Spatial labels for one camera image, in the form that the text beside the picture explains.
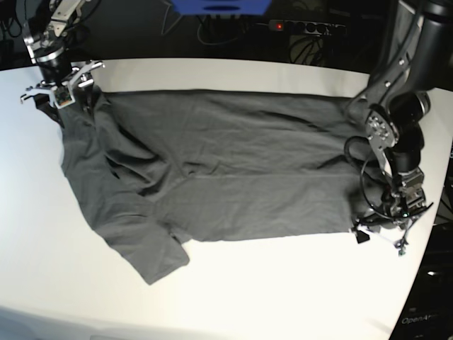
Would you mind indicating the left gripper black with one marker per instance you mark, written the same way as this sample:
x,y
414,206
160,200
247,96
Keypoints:
x,y
378,217

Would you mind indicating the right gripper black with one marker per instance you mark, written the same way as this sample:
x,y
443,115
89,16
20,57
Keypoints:
x,y
55,73

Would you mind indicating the grey T-shirt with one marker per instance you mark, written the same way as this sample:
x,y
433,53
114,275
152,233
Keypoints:
x,y
152,170

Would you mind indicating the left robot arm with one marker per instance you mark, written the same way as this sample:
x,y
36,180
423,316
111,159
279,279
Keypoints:
x,y
416,50

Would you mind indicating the black box with lettering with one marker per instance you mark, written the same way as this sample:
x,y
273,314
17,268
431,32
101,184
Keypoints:
x,y
427,313

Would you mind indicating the blue plastic bin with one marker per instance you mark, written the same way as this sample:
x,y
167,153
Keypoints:
x,y
221,7

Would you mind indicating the black power strip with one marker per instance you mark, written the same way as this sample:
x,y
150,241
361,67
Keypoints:
x,y
307,28

